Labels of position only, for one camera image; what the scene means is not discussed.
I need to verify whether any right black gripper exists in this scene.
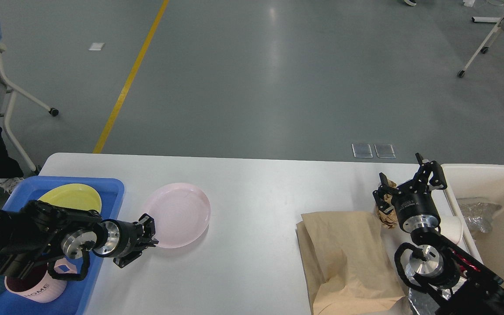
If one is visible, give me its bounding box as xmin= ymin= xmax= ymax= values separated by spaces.
xmin=373 ymin=152 xmax=448 ymax=233

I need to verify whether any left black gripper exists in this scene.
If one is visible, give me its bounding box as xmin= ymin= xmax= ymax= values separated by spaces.
xmin=94 ymin=213 xmax=159 ymax=268

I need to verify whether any pink plate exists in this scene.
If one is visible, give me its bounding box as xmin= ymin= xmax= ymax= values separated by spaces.
xmin=142 ymin=182 xmax=211 ymax=249

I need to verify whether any pink HOME mug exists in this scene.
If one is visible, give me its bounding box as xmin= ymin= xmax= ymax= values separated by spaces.
xmin=4 ymin=264 xmax=67 ymax=303

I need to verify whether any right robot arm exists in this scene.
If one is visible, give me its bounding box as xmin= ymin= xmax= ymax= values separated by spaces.
xmin=372 ymin=153 xmax=504 ymax=315

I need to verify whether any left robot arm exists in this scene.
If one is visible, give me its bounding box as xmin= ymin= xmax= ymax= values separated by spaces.
xmin=0 ymin=183 xmax=159 ymax=281

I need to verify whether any right floor outlet plate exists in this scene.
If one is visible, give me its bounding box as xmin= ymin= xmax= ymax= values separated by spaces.
xmin=374 ymin=143 xmax=396 ymax=159

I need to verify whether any floor outlet plate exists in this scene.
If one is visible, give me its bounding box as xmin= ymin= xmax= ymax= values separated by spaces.
xmin=374 ymin=143 xmax=396 ymax=159
xmin=351 ymin=143 xmax=373 ymax=159

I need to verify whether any crumpled brown paper ball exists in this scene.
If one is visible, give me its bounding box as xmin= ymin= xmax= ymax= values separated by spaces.
xmin=374 ymin=178 xmax=399 ymax=229

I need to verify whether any left floor outlet plate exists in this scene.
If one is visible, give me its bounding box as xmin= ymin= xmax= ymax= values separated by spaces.
xmin=351 ymin=143 xmax=373 ymax=159

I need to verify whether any white paper cup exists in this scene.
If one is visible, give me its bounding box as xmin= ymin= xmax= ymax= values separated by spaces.
xmin=439 ymin=216 xmax=463 ymax=245

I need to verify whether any yellow plate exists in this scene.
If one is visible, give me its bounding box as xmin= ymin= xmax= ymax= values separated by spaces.
xmin=38 ymin=183 xmax=102 ymax=213

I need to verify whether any crumpled clear plastic wrap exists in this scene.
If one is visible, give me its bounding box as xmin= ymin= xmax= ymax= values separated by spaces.
xmin=456 ymin=197 xmax=502 ymax=235

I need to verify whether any blue plastic tray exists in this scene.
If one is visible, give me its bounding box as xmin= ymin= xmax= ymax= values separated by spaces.
xmin=0 ymin=176 xmax=124 ymax=315

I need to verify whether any white plastic bin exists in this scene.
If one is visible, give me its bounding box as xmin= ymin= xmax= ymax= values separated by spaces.
xmin=442 ymin=164 xmax=504 ymax=286

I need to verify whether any crushed red can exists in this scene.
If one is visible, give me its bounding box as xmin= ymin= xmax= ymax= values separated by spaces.
xmin=451 ymin=249 xmax=481 ymax=273

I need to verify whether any brown paper bag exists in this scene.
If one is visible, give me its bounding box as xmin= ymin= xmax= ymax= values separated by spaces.
xmin=297 ymin=211 xmax=405 ymax=315

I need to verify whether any walking person in jeans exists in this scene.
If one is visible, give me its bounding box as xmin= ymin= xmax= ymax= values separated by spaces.
xmin=403 ymin=0 xmax=417 ymax=7

